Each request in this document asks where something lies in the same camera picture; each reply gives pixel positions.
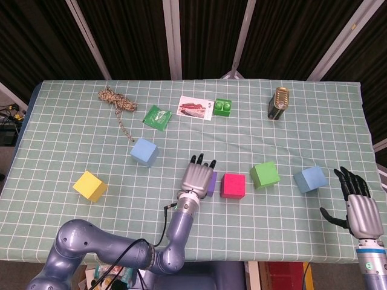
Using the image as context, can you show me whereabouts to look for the green toy brick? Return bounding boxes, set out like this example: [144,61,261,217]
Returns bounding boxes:
[213,98,233,117]

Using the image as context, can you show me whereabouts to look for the green foil sachet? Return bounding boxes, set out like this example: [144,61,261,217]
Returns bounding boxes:
[142,104,173,132]

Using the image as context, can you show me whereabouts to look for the white table leg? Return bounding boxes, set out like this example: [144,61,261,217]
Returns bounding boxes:
[247,261,261,290]

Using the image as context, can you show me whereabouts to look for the purple foam cube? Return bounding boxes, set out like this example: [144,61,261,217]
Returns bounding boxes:
[207,171,218,197]

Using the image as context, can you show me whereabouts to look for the yellow foam cube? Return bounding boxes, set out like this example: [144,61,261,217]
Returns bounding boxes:
[72,170,109,203]

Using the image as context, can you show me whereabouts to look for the braided beige rope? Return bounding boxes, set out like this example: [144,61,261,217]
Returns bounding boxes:
[97,85,138,143]

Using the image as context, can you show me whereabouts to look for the steel blue foam cube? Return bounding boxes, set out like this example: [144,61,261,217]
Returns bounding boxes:
[293,166,328,194]

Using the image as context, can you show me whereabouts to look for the black electronic box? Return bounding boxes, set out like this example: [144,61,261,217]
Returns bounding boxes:
[0,126,18,146]

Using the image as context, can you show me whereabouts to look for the green checked tablecloth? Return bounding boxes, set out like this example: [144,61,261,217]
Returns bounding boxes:
[0,79,387,263]

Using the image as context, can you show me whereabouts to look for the yellow and black cables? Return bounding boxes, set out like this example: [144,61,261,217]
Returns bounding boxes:
[0,102,27,121]

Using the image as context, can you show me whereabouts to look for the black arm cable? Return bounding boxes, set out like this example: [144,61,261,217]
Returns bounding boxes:
[90,202,179,290]

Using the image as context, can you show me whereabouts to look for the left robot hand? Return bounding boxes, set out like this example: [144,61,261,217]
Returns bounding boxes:
[177,153,217,200]

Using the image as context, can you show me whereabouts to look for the white picture card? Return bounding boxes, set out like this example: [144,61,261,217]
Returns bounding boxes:
[176,95,214,121]

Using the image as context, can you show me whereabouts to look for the red box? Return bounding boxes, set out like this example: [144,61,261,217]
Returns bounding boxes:
[265,262,306,290]

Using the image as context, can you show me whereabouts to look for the black printed velcro strap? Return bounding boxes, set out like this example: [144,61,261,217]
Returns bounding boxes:
[147,243,158,271]

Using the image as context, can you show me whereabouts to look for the pink foam cube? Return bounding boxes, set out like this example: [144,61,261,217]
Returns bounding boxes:
[220,173,247,200]

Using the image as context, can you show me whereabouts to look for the light blue foam cube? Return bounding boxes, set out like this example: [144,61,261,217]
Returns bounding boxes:
[129,138,160,168]

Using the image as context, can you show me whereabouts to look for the pile of colourful packages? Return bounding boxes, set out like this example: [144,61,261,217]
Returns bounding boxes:
[84,262,143,290]

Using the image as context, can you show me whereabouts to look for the dark pleated curtain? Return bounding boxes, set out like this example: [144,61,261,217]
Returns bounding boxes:
[0,0,387,146]

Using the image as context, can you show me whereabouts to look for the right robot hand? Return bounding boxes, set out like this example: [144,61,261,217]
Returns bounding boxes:
[319,166,385,241]

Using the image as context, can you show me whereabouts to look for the white metal frame post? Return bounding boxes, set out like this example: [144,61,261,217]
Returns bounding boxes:
[162,0,183,81]
[65,0,112,81]
[222,0,258,80]
[306,0,374,82]

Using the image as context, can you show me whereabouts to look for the green foam cube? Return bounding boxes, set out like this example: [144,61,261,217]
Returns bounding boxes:
[249,160,281,190]

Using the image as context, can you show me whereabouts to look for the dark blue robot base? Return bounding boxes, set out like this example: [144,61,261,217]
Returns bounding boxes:
[145,261,246,290]

